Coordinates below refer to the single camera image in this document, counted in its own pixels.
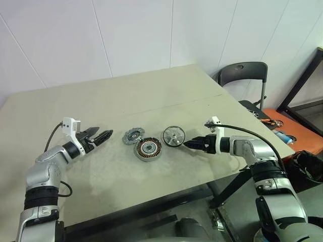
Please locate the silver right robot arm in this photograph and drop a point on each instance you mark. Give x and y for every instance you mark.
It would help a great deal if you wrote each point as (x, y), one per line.
(255, 148)

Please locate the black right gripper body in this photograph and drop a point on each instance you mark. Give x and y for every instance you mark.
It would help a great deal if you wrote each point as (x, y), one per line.
(210, 145)

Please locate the beige table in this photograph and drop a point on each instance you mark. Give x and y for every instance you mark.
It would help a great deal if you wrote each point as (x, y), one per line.
(126, 95)

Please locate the small round metal part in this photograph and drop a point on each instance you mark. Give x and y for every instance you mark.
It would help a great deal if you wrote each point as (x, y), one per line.
(278, 124)

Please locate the brown wooden frame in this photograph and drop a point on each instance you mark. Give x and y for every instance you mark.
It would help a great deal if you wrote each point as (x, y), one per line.
(297, 93)

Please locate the dark grey rounded cylinder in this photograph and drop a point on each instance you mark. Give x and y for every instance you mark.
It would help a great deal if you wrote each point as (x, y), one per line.
(191, 230)

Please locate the motor housing with copper windings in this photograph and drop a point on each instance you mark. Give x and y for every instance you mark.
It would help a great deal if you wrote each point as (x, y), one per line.
(147, 150)

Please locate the black folding chair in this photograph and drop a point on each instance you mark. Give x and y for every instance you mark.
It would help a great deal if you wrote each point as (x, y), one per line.
(242, 70)

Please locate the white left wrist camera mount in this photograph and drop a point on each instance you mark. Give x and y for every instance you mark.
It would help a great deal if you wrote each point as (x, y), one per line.
(68, 124)

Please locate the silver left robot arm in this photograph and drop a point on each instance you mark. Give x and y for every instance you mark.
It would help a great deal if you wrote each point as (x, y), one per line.
(45, 171)

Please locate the silver spoked rotor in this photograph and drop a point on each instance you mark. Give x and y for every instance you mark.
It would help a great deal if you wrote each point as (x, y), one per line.
(173, 136)

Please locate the black waste bin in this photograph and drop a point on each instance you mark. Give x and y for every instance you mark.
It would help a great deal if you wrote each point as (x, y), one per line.
(305, 174)

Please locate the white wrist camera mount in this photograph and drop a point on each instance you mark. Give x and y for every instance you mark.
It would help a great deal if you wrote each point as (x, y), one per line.
(216, 121)
(68, 124)

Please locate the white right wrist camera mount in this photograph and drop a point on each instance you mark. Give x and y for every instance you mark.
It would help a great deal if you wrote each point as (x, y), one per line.
(216, 121)

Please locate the blue bottle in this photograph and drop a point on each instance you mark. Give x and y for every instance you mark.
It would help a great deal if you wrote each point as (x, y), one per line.
(285, 137)

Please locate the grey motor lid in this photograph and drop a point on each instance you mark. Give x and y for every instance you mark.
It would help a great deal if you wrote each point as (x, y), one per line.
(132, 136)

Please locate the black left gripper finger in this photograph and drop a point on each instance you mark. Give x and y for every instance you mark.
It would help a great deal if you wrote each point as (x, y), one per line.
(92, 131)
(103, 137)

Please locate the orange stool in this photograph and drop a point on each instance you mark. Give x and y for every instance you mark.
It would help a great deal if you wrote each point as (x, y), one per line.
(302, 133)

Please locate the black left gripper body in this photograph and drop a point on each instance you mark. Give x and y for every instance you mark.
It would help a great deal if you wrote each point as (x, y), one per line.
(85, 145)

